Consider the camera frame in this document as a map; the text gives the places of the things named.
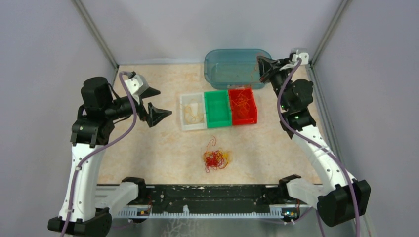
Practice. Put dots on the green plastic bin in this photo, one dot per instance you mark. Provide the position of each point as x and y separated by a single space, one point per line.
218 110

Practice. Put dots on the blue transparent plastic tub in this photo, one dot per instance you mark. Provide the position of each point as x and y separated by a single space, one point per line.
229 68

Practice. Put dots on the white plastic bin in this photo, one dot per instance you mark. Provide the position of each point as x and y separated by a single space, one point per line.
192 111

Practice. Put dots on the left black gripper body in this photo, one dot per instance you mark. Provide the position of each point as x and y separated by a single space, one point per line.
121 107

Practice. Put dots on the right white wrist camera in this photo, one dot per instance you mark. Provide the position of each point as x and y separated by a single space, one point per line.
297 56

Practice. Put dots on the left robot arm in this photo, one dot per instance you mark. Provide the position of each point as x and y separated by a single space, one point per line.
81 214

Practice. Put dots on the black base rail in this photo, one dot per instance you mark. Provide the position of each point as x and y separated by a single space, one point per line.
212 201

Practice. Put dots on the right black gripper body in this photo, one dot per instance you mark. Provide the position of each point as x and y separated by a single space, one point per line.
279 79

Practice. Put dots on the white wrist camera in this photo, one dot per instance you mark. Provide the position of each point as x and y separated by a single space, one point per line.
297 56
136 84

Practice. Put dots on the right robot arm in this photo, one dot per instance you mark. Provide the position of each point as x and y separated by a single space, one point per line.
340 197

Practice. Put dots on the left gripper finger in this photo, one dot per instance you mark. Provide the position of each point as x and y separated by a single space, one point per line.
156 115
150 92

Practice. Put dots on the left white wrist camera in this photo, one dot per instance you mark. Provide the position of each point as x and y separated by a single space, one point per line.
136 84

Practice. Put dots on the red plastic bin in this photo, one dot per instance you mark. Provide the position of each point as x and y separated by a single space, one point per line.
243 106

